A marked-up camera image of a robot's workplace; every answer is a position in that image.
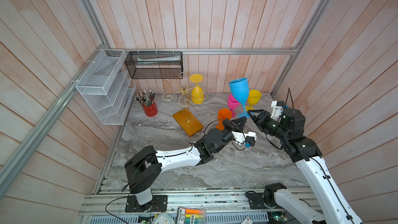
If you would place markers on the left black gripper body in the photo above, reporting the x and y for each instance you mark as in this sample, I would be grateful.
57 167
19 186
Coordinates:
229 125

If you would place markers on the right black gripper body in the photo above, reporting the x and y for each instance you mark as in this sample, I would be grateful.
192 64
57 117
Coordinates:
266 124

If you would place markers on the orange wine glass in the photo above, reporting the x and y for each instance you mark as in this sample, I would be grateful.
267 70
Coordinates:
223 114

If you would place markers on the light yellow wine glass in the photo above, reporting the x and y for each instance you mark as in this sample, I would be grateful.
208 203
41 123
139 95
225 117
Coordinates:
253 99

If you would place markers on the pink wine glass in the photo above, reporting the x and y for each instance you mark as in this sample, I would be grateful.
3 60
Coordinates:
232 104

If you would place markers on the blue wine glass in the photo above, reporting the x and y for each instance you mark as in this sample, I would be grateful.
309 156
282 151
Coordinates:
240 90

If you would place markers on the dark yellow wine glass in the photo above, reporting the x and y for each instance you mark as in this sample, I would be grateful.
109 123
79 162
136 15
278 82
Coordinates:
197 93

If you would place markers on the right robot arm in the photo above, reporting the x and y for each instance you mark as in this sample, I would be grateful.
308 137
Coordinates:
306 155

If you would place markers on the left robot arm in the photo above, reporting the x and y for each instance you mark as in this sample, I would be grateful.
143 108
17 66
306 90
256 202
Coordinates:
145 166

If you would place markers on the gold wine glass rack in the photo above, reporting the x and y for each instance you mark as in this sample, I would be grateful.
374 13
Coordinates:
185 118

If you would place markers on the red pen cup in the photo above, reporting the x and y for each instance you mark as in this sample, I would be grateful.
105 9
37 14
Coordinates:
150 110

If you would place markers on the pens bundle in cup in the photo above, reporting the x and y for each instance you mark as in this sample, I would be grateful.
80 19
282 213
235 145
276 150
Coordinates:
145 98

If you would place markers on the highlighter marker box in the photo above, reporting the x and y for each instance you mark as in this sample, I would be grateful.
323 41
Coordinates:
190 216

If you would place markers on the white round device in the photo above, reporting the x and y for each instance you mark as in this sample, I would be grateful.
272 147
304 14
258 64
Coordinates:
163 218

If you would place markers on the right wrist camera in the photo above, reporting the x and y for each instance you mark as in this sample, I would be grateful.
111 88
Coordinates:
277 109

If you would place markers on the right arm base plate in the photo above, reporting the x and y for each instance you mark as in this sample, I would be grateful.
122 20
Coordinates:
256 200

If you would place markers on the black mesh wall basket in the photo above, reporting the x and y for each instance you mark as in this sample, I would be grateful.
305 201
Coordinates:
154 64

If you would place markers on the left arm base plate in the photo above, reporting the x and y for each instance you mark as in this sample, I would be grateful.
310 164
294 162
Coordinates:
158 204

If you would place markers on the white mesh wall organizer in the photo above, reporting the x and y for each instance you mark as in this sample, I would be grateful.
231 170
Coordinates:
107 87

